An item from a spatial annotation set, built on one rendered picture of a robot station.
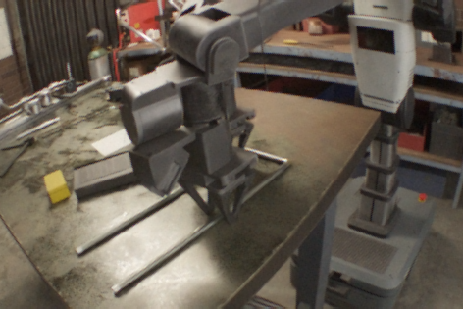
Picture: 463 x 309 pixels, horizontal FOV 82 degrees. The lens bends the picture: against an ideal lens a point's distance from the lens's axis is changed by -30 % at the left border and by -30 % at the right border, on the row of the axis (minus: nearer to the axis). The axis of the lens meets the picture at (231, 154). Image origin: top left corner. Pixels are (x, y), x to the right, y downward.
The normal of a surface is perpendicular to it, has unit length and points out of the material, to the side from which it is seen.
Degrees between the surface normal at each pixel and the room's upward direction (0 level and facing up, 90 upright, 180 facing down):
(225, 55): 107
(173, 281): 0
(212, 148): 90
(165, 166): 90
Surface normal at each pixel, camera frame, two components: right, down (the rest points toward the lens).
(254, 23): 0.59, 0.51
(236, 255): -0.12, -0.88
